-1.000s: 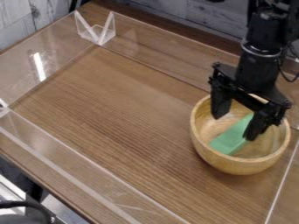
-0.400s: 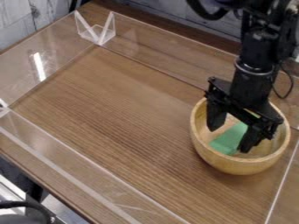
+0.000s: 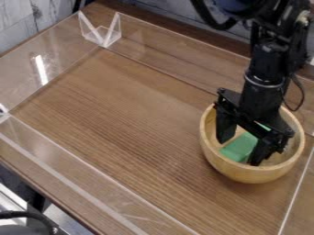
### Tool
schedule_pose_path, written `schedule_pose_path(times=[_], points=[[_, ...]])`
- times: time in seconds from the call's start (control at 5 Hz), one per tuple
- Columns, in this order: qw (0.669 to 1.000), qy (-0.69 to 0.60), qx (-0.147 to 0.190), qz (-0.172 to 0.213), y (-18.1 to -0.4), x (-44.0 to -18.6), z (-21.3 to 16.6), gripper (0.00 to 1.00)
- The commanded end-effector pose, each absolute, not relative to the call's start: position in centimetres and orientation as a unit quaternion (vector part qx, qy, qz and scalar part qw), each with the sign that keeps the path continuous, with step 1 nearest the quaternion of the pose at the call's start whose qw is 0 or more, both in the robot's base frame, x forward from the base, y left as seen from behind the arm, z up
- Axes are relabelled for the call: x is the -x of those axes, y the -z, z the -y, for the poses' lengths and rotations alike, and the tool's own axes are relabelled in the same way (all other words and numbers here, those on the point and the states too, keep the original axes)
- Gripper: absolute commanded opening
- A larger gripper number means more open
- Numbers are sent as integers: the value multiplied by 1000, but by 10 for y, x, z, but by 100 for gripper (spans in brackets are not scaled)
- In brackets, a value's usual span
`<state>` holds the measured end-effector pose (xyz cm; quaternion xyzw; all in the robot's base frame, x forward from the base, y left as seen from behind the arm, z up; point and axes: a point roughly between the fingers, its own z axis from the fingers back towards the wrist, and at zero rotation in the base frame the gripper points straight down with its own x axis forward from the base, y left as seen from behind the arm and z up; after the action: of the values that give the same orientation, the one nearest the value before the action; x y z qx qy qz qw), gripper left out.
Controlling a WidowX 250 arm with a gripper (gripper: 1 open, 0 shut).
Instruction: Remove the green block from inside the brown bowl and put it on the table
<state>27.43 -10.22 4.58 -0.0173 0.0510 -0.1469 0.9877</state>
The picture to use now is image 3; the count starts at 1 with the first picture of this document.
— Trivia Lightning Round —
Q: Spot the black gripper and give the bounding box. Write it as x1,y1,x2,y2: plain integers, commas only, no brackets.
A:
215,72,293,166

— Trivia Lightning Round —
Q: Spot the green rectangular block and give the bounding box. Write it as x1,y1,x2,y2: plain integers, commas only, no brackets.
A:
217,126,259,164

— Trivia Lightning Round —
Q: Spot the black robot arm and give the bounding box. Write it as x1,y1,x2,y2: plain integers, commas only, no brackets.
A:
189,0,311,166

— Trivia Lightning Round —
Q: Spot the brown wooden bowl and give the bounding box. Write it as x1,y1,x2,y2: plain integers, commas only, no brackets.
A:
200,106,305,184

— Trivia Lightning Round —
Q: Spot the clear acrylic tray wall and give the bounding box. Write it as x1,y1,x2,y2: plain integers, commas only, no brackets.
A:
0,110,198,235

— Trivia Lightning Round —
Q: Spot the clear acrylic corner bracket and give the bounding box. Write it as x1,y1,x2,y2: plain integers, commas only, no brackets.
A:
77,12,121,49

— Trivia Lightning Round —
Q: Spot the black cable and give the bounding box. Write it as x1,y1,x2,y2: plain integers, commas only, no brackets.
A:
0,210,58,235

